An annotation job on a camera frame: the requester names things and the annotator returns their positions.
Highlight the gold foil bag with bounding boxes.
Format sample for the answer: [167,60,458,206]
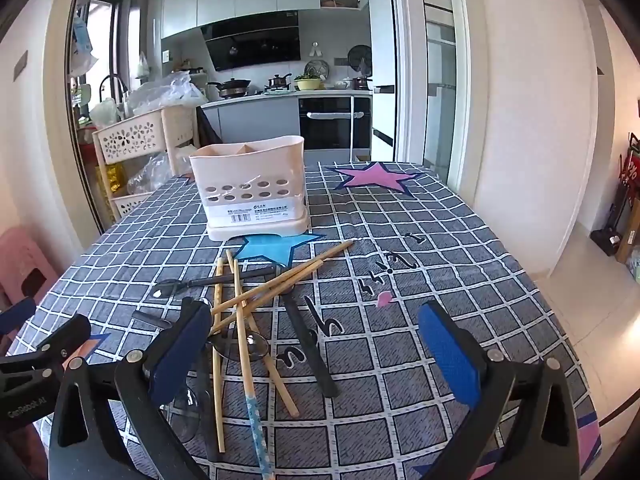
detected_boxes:
[97,160,123,196]

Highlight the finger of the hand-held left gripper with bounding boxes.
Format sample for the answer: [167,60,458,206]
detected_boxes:
[0,314,92,396]
[0,296,37,335]

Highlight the black built-in oven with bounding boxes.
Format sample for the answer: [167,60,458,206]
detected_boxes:
[298,96,373,152]

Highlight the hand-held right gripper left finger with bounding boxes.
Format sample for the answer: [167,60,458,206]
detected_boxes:
[50,297,213,480]

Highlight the black upright appliance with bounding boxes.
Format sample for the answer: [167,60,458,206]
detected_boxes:
[590,182,631,256]

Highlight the dark cloth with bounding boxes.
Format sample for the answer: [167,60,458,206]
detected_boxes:
[195,106,223,146]

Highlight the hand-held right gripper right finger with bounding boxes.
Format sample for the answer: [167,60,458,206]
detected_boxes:
[417,301,583,480]

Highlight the grey kitchen counter cabinet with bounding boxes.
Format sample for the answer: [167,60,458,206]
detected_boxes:
[200,89,373,151]

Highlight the blue-patterned bamboo chopstick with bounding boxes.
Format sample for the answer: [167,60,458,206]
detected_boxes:
[226,249,271,480]

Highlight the cardboard box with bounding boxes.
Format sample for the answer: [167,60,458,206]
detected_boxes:
[616,220,640,266]

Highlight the blue-grey checked tablecloth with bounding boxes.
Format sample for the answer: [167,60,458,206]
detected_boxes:
[7,160,601,480]

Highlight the pink plastic stool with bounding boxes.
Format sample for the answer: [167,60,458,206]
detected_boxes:
[0,226,60,311]

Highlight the white sliding door frame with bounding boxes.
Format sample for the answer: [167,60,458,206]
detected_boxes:
[390,0,481,201]

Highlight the beige plastic utensil holder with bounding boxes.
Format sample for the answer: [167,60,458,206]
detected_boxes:
[189,135,312,242]

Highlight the white refrigerator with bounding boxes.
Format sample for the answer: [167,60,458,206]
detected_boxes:
[367,0,401,163]

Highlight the beige plastic storage rack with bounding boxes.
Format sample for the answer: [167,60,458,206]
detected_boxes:
[91,105,198,233]

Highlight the hanging plastic bag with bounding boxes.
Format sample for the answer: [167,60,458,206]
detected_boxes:
[70,15,98,76]

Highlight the clear plastic bags pile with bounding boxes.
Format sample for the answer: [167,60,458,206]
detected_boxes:
[127,71,208,113]

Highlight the clear plastic bag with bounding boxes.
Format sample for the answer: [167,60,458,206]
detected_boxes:
[127,152,173,196]

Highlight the black range hood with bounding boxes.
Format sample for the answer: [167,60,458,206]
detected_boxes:
[201,10,302,73]

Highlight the black-handled metal spoon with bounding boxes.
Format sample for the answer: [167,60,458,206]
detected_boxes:
[150,266,278,302]

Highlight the black wok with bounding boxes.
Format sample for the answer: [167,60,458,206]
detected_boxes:
[207,77,252,98]

